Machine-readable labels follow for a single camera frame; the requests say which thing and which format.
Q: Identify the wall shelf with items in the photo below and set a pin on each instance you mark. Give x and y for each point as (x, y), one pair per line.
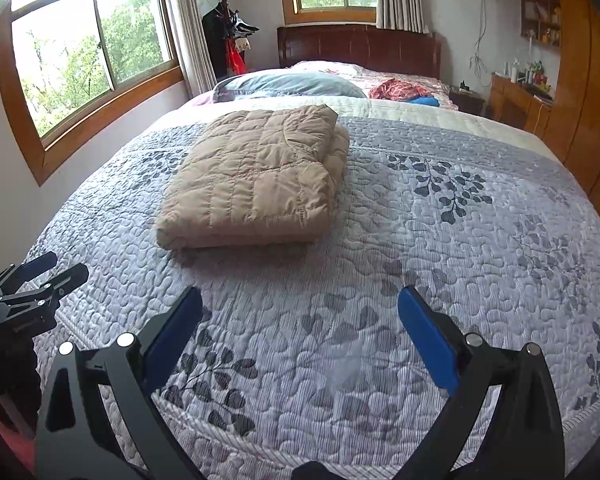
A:
(541, 22)

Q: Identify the beige side curtain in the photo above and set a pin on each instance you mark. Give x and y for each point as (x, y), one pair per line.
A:
(190, 45)

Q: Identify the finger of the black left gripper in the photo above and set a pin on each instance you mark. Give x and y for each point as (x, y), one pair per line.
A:
(30, 265)
(56, 288)

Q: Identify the coat rack with clothes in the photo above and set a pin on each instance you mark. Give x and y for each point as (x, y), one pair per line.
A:
(227, 39)

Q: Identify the red patterned cloth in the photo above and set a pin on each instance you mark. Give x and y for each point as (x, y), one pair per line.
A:
(395, 89)

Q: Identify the wooden desk with items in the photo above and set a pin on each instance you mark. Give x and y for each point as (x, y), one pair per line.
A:
(518, 106)

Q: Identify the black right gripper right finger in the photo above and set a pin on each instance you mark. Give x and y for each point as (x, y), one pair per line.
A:
(524, 440)

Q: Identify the orange wooden wardrobe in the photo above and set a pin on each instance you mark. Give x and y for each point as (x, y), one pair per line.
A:
(573, 129)

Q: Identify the beige quilted down jacket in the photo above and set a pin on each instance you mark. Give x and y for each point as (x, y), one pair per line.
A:
(257, 177)

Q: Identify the pink quilted garment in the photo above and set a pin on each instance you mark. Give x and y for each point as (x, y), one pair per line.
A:
(20, 446)

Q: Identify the grey-blue pillow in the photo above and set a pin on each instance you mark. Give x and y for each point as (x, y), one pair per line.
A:
(283, 82)

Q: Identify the blue cloth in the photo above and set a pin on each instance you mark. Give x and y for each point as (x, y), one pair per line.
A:
(425, 101)

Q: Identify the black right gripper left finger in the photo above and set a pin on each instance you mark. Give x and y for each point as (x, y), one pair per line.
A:
(98, 419)

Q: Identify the grey leaf-pattern quilted bedspread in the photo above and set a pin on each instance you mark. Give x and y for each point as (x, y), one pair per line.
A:
(300, 354)

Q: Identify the dark wooden headboard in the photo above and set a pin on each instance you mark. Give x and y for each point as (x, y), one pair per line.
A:
(380, 50)

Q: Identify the large wooden side window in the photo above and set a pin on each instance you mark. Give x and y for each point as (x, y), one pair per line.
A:
(70, 68)

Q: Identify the dark bedside table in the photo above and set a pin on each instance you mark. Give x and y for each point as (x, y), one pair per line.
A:
(466, 100)

